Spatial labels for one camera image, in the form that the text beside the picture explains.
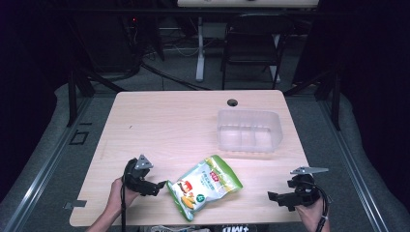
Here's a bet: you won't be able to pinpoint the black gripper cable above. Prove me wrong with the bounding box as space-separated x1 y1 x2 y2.
303 180 333 232
120 175 127 232

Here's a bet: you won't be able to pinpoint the black floor cable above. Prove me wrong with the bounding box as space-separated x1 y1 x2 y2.
138 61 212 92

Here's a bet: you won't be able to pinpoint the black tape floor marks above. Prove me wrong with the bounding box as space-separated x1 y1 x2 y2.
68 121 94 146

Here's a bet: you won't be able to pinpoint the person's left hand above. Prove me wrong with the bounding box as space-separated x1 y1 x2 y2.
107 177 142 211

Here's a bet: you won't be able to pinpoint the white desk leg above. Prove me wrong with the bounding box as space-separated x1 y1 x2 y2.
195 15 206 83

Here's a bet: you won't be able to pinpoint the grey tape strip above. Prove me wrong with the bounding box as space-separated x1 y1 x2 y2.
63 199 88 211

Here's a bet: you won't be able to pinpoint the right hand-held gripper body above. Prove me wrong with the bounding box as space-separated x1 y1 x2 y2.
279 165 330 208

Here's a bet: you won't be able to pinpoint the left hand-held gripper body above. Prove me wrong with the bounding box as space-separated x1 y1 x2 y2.
123 154 159 197

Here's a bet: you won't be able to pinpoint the green and white snack bag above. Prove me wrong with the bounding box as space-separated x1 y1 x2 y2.
165 154 245 223

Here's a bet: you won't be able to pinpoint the black folding chair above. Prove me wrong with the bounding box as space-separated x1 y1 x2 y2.
220 13 296 91

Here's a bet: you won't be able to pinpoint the person's right hand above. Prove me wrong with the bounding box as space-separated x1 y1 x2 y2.
294 196 327 232

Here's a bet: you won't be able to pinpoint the metal floor rail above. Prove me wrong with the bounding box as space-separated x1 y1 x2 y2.
317 98 390 232
0 96 95 232

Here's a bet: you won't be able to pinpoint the black metal stand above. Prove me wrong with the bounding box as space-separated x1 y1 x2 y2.
65 66 128 129
282 62 342 131

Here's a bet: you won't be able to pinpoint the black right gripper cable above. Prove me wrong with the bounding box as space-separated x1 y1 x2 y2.
303 180 333 232

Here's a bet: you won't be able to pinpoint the clear plastic container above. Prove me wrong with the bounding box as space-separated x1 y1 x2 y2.
216 108 284 155

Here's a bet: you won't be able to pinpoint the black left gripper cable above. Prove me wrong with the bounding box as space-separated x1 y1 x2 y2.
120 175 127 232

